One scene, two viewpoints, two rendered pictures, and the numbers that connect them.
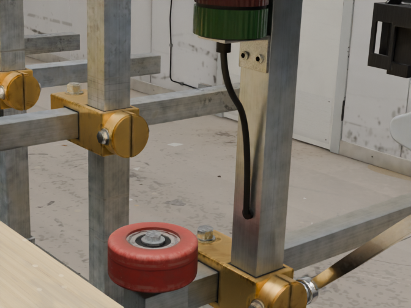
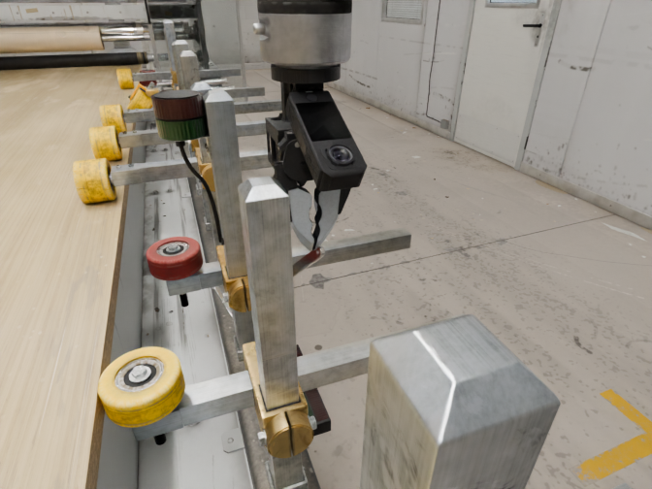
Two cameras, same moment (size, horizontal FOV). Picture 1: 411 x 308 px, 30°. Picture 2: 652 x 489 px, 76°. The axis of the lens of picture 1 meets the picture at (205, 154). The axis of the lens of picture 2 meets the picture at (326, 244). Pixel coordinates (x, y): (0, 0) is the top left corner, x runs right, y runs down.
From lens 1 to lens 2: 42 cm
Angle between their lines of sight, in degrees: 23
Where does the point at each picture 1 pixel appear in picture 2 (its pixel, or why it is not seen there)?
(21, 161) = not seen: hidden behind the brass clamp
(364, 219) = (347, 244)
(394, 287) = (514, 262)
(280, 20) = (215, 125)
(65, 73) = (241, 129)
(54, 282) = (98, 269)
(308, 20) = (512, 81)
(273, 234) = (239, 255)
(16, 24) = not seen: hidden behind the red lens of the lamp
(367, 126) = (540, 154)
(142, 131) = not seen: hidden behind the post
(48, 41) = (262, 105)
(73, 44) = (277, 107)
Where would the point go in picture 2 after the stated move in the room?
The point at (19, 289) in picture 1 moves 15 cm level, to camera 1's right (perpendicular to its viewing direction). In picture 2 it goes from (77, 271) to (162, 293)
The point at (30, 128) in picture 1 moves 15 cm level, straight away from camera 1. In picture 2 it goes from (166, 170) to (196, 146)
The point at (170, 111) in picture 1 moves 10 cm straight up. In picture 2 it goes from (264, 161) to (260, 113)
